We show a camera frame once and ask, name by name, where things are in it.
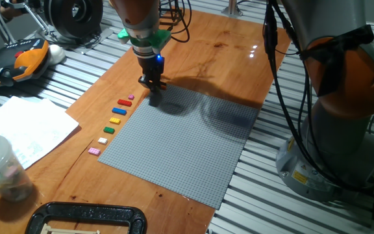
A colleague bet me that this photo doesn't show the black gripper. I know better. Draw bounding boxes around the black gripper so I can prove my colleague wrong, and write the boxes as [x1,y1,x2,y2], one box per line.
[136,53,166,94]

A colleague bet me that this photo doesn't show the black wire rack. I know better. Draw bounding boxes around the black wire rack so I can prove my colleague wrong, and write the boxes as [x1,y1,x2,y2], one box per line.
[158,0,193,44]

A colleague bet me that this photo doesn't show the metal post with base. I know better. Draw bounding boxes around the metal post with base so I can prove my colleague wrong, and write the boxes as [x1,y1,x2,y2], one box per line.
[221,0,243,18]

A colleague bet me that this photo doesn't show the orange and black teach pendant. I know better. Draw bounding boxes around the orange and black teach pendant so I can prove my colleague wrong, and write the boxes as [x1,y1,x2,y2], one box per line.
[0,38,51,88]

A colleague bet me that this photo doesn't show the clear plastic cup with lid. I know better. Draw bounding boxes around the clear plastic cup with lid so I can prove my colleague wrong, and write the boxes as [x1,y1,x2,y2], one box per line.
[0,135,34,203]

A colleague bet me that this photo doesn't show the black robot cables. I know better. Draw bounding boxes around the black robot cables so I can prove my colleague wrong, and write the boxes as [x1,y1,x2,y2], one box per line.
[262,0,374,192]

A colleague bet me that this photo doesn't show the grey Lego baseplate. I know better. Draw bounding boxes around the grey Lego baseplate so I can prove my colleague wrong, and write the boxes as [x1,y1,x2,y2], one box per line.
[97,83,259,210]

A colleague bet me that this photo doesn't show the white printed paper sheets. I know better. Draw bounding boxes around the white printed paper sheets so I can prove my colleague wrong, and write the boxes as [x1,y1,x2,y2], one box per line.
[0,96,80,170]

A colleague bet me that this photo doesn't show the black filament spool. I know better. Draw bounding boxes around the black filament spool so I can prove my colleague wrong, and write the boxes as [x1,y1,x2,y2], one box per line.
[43,0,104,39]

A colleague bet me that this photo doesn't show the wooden board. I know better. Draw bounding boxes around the wooden board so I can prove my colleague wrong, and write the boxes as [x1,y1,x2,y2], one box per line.
[0,8,291,234]

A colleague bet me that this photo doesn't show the thin metal rod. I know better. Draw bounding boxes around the thin metal rod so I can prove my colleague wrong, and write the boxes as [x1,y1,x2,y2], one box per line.
[21,5,55,42]

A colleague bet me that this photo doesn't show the white computer mouse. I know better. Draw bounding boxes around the white computer mouse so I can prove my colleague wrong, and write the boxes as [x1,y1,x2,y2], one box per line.
[48,44,67,66]

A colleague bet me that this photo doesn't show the person's hand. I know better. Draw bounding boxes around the person's hand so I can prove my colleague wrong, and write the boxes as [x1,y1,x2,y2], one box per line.
[0,3,24,20]

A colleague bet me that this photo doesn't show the black C-clamp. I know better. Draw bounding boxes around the black C-clamp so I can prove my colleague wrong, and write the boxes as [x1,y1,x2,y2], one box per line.
[24,201,148,234]

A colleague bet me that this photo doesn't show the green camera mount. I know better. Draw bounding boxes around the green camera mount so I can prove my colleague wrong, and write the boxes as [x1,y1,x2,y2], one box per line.
[117,28,172,55]

